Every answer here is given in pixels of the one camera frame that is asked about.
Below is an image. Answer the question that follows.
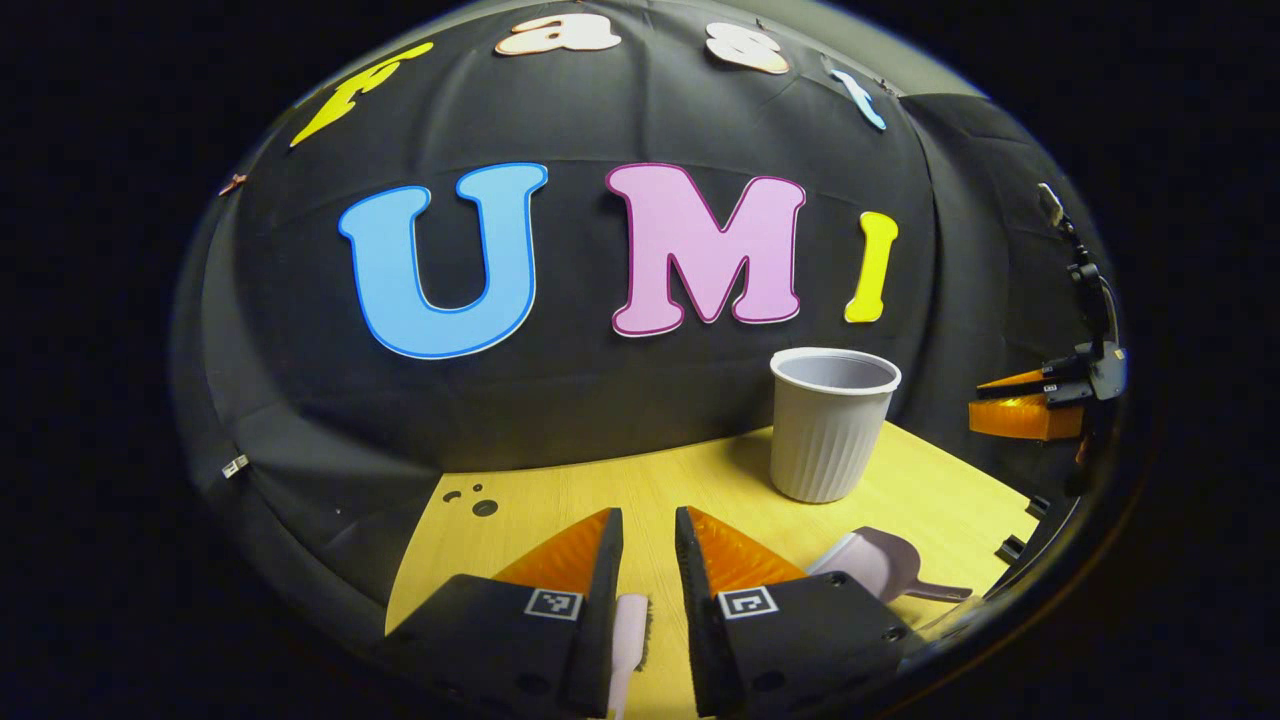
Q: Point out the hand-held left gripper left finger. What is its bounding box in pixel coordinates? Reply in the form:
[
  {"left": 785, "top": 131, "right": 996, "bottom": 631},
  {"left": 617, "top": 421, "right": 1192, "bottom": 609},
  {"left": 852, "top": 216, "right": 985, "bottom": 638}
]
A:
[{"left": 378, "top": 507, "right": 625, "bottom": 719}]

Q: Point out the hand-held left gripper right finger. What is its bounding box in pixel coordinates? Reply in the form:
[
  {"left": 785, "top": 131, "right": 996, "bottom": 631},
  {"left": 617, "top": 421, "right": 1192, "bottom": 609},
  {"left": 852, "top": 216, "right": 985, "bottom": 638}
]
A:
[{"left": 675, "top": 505, "right": 911, "bottom": 719}]

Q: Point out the small pale broom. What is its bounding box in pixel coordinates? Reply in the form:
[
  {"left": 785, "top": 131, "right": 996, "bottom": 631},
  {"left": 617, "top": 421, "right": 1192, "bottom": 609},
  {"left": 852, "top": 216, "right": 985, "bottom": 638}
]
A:
[{"left": 610, "top": 593, "right": 653, "bottom": 720}]

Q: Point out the white ribbed garbage bin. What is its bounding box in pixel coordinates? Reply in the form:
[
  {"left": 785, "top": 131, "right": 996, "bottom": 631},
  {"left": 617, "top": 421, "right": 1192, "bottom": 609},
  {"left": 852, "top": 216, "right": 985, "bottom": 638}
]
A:
[{"left": 769, "top": 347, "right": 903, "bottom": 504}]

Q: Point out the wooden desktop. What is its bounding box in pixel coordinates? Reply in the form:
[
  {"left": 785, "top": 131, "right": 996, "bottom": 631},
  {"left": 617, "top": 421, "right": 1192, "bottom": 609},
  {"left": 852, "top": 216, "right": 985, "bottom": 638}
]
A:
[{"left": 385, "top": 420, "right": 1041, "bottom": 720}]

